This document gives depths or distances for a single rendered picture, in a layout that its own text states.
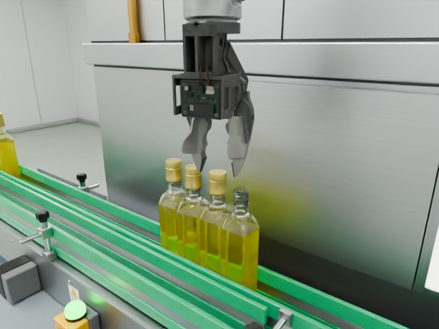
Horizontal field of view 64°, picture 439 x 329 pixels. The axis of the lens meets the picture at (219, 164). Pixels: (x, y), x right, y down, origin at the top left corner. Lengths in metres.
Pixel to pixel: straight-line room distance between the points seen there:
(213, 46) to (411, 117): 0.34
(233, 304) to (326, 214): 0.25
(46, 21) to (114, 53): 5.96
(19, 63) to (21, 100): 0.59
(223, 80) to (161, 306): 0.45
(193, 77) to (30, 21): 6.45
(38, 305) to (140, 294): 0.40
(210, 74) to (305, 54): 0.28
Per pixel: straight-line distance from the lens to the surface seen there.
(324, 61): 0.67
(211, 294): 0.71
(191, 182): 0.69
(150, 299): 0.73
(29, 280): 1.10
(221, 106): 0.43
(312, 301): 0.71
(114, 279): 0.81
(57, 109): 7.04
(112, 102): 1.12
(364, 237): 0.71
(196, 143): 0.53
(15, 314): 1.08
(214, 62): 0.45
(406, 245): 0.70
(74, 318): 0.88
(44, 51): 6.92
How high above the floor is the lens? 1.39
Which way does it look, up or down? 19 degrees down
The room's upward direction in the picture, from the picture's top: straight up
